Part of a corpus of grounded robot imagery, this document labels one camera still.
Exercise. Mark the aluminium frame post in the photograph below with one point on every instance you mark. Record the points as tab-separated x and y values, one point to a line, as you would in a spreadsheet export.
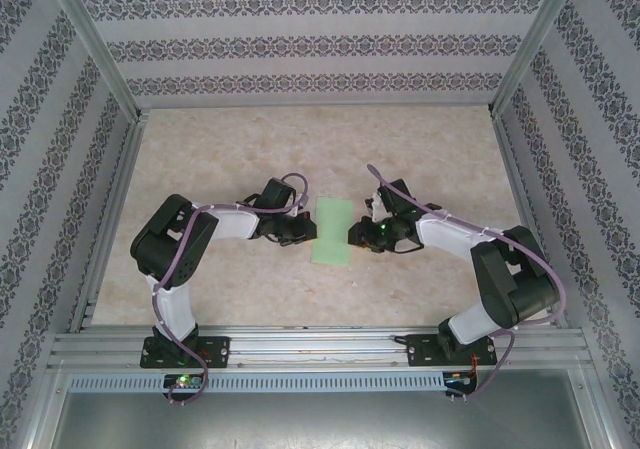
95	44
540	34

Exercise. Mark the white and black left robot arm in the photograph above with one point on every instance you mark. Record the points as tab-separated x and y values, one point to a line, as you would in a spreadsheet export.
175	309

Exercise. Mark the aluminium frame bar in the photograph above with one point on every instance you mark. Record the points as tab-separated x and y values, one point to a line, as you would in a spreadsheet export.
40	409
605	409

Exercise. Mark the green paper sheet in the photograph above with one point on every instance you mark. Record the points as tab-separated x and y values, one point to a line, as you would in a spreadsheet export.
332	229

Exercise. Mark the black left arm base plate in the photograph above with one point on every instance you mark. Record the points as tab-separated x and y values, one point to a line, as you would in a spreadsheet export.
215	351

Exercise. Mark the aluminium table side rail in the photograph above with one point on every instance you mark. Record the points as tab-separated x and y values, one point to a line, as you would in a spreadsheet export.
112	219
529	219

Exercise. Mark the aluminium mounting beam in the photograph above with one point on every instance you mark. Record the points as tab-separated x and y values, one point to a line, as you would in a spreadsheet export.
320	344

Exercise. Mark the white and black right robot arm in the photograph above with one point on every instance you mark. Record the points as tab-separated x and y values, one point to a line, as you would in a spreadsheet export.
450	241

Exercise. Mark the grey sheet metal panel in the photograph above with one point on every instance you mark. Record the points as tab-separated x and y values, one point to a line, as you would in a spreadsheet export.
320	419

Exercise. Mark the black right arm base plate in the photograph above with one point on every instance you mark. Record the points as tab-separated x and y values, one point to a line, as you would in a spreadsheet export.
422	354

